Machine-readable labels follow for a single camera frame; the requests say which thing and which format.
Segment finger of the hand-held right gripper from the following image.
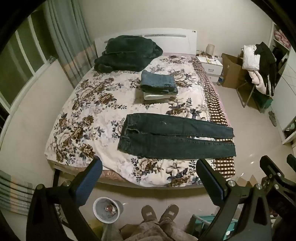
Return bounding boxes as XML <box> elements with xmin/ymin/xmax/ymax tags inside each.
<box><xmin>259</xmin><ymin>155</ymin><xmax>296</xmax><ymax>193</ymax></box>
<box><xmin>286</xmin><ymin>153</ymin><xmax>296</xmax><ymax>168</ymax></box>

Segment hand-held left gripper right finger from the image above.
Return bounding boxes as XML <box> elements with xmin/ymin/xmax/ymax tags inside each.
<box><xmin>195</xmin><ymin>158</ymin><xmax>272</xmax><ymax>241</ymax></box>

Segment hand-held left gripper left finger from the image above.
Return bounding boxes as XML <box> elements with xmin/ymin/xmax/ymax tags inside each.
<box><xmin>26</xmin><ymin>156</ymin><xmax>103</xmax><ymax>241</ymax></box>

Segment dark blue jeans pants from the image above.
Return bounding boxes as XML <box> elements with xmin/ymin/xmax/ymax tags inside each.
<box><xmin>117</xmin><ymin>113</ymin><xmax>237</xmax><ymax>159</ymax></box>

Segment white trash bin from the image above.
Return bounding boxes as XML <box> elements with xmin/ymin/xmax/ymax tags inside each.
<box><xmin>93</xmin><ymin>197</ymin><xmax>123</xmax><ymax>224</ymax></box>

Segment flat cardboard piece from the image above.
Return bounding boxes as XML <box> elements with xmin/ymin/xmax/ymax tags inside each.
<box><xmin>231</xmin><ymin>175</ymin><xmax>260</xmax><ymax>188</ymax></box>

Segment teal plastic stool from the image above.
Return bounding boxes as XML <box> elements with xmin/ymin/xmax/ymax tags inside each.
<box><xmin>192</xmin><ymin>214</ymin><xmax>238</xmax><ymax>241</ymax></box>

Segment person's right slipper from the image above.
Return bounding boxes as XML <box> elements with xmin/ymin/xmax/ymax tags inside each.
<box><xmin>158</xmin><ymin>204</ymin><xmax>179</xmax><ymax>224</ymax></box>

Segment person's slipper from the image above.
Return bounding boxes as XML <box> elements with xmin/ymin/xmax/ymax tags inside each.
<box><xmin>158</xmin><ymin>204</ymin><xmax>179</xmax><ymax>224</ymax></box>
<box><xmin>141</xmin><ymin>205</ymin><xmax>159</xmax><ymax>224</ymax></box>

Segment green box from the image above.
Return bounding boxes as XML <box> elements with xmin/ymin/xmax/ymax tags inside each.
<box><xmin>254</xmin><ymin>93</ymin><xmax>273</xmax><ymax>109</ymax></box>

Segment person's left slipper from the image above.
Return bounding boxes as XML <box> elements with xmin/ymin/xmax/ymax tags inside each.
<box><xmin>141</xmin><ymin>205</ymin><xmax>159</xmax><ymax>224</ymax></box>

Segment metal folding chair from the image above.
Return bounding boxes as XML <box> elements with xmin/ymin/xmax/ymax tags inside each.
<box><xmin>237</xmin><ymin>76</ymin><xmax>273</xmax><ymax>114</ymax></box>

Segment grey striped curtain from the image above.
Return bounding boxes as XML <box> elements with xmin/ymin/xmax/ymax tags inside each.
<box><xmin>0</xmin><ymin>170</ymin><xmax>36</xmax><ymax>216</ymax></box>
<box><xmin>44</xmin><ymin>0</ymin><xmax>97</xmax><ymax>88</ymax></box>

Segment floral print blanket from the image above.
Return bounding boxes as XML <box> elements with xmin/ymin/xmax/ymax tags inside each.
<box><xmin>44</xmin><ymin>54</ymin><xmax>232</xmax><ymax>188</ymax></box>

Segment person's legs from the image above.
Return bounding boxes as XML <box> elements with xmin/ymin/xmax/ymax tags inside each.
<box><xmin>119</xmin><ymin>220</ymin><xmax>199</xmax><ymax>241</ymax></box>

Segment brown checkered blanket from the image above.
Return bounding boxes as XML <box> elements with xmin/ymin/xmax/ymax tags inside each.
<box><xmin>193</xmin><ymin>57</ymin><xmax>236</xmax><ymax>179</ymax></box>

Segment black jacket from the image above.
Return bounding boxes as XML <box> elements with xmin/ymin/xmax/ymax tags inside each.
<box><xmin>254</xmin><ymin>42</ymin><xmax>277</xmax><ymax>97</ymax></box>

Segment brown cardboard box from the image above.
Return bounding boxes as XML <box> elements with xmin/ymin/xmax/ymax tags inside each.
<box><xmin>221</xmin><ymin>53</ymin><xmax>249</xmax><ymax>90</ymax></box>

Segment folded light clothes stack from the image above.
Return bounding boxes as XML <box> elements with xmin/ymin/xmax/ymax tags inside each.
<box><xmin>134</xmin><ymin>89</ymin><xmax>177</xmax><ymax>105</ymax></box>

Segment white jacket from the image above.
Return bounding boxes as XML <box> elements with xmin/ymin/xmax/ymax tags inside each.
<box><xmin>242</xmin><ymin>44</ymin><xmax>260</xmax><ymax>71</ymax></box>

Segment white nightstand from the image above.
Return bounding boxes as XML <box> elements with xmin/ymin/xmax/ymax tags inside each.
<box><xmin>196</xmin><ymin>55</ymin><xmax>224</xmax><ymax>76</ymax></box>

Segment folded blue jeans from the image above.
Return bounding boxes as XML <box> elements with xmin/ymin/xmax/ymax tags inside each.
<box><xmin>140</xmin><ymin>70</ymin><xmax>179</xmax><ymax>94</ymax></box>

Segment pink bedding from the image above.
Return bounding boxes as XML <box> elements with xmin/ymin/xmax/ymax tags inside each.
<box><xmin>274</xmin><ymin>30</ymin><xmax>290</xmax><ymax>47</ymax></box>

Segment dark green fleece blanket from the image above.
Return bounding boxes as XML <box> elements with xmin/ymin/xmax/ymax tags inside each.
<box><xmin>94</xmin><ymin>35</ymin><xmax>164</xmax><ymax>72</ymax></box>

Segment window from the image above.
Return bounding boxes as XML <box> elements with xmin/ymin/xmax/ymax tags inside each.
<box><xmin>0</xmin><ymin>9</ymin><xmax>58</xmax><ymax>116</ymax></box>

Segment white bed frame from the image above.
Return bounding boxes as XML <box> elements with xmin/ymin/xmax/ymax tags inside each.
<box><xmin>47</xmin><ymin>28</ymin><xmax>234</xmax><ymax>190</ymax></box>

